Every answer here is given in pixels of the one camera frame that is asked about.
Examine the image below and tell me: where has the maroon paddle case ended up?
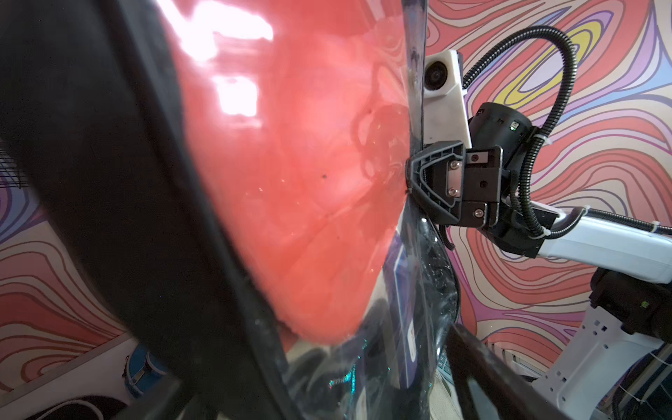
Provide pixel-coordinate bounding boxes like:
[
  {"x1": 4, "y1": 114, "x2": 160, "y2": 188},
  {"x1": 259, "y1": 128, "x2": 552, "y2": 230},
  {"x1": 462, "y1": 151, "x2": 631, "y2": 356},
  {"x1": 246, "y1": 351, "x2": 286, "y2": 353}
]
[{"x1": 1, "y1": 1, "x2": 300, "y2": 419}]

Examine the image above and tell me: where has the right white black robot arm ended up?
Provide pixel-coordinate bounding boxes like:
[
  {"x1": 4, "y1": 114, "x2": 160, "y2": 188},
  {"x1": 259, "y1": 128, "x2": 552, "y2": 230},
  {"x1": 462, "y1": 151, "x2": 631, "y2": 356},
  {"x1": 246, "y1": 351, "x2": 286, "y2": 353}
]
[{"x1": 406, "y1": 26, "x2": 671, "y2": 419}]

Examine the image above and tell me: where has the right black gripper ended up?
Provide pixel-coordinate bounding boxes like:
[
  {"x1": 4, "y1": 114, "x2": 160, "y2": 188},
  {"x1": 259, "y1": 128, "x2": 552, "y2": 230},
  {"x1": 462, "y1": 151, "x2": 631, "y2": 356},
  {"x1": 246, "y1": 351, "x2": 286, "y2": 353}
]
[{"x1": 406, "y1": 103, "x2": 544, "y2": 257}]

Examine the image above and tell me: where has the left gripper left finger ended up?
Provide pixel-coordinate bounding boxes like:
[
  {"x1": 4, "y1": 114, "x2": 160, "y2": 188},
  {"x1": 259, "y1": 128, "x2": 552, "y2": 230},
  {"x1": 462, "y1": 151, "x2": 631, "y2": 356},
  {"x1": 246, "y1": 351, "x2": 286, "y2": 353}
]
[{"x1": 114, "y1": 374, "x2": 215, "y2": 420}]

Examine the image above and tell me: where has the clear packaged red paddle set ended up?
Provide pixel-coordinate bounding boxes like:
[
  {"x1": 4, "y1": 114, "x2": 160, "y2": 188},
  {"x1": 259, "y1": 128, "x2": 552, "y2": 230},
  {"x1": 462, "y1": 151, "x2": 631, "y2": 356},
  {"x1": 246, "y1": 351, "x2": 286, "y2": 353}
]
[{"x1": 156, "y1": 1, "x2": 460, "y2": 419}]

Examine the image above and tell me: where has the blue paddle case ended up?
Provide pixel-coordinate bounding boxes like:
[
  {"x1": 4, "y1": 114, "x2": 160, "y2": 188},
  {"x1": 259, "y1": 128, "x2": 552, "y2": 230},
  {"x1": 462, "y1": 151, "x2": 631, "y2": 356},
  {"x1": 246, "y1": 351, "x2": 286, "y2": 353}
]
[{"x1": 122, "y1": 344, "x2": 168, "y2": 398}]

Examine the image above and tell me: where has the teal calculator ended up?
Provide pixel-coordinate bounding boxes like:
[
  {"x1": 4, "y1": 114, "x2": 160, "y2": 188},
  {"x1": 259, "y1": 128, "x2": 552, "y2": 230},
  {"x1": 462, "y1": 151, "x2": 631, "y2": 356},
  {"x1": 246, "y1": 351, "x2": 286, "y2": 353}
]
[{"x1": 437, "y1": 351, "x2": 454, "y2": 385}]

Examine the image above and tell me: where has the black paddle case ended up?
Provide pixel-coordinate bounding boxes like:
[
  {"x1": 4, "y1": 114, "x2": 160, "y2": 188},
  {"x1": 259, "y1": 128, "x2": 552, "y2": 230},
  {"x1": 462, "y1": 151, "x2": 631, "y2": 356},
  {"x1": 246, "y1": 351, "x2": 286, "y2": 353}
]
[{"x1": 27, "y1": 395, "x2": 128, "y2": 420}]

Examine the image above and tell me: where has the back black wire basket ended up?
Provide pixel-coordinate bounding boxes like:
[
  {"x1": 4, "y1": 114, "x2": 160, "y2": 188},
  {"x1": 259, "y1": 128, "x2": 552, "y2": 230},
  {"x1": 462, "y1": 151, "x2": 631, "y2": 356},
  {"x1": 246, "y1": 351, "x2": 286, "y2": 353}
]
[{"x1": 0, "y1": 146, "x2": 29, "y2": 188}]

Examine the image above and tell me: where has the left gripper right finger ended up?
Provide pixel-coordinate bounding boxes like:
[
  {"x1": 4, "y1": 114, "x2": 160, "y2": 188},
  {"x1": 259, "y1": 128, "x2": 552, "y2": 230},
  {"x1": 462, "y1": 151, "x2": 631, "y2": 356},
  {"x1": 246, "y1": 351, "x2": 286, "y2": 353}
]
[{"x1": 446, "y1": 324, "x2": 567, "y2": 419}]

